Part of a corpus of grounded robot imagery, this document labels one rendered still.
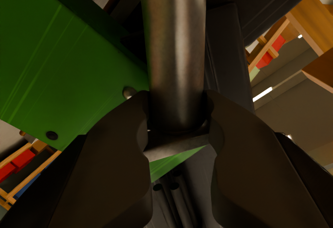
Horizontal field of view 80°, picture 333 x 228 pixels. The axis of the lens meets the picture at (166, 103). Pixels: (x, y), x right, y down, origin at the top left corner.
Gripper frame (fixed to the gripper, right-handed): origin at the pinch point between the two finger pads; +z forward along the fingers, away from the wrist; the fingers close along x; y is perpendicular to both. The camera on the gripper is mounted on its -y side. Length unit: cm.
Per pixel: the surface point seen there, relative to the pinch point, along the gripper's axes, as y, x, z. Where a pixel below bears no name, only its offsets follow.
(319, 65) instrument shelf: 16, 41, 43
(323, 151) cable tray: 175, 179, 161
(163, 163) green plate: 9.0, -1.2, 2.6
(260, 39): 79, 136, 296
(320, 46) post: 18, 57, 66
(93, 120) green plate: 3.8, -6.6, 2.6
